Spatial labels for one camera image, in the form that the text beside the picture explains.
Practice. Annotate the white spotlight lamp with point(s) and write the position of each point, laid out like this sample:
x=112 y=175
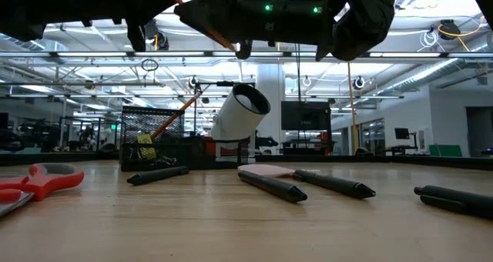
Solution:
x=235 y=119

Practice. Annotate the plain black pen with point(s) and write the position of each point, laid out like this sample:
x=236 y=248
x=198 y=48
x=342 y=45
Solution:
x=158 y=175
x=335 y=185

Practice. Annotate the black pen with scale print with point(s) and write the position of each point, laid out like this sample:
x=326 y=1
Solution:
x=269 y=187

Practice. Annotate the black television screen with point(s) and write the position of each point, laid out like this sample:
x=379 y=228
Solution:
x=306 y=115

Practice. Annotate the black binder clip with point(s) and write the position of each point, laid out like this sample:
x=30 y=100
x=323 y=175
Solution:
x=167 y=160

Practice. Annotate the long overhead light bar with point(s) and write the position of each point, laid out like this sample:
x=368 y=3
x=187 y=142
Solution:
x=96 y=54

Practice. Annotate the yellow pencil with eraser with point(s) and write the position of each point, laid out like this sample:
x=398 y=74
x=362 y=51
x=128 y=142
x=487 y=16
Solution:
x=221 y=40
x=173 y=117

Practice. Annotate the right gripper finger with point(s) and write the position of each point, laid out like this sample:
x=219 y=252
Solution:
x=244 y=50
x=215 y=15

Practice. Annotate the pink sticky note pad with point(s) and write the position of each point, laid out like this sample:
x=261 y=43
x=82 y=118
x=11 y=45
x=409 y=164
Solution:
x=265 y=170

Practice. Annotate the green panel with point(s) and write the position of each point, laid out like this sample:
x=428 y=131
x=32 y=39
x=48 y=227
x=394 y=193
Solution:
x=445 y=151

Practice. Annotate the black mesh desk organizer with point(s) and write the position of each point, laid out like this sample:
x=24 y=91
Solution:
x=131 y=119

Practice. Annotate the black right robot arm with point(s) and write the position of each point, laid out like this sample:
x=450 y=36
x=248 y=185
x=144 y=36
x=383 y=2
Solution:
x=366 y=19

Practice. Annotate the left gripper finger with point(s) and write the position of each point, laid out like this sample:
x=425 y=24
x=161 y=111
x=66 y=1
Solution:
x=154 y=0
x=136 y=36

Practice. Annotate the black click pen with clip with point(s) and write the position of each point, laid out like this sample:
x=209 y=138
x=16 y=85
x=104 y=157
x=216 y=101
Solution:
x=458 y=200

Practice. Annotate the black and red equipment cart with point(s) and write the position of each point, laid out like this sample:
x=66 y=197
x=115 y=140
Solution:
x=308 y=144

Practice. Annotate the small black monitor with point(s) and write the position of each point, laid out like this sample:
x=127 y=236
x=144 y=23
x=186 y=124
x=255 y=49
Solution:
x=402 y=133

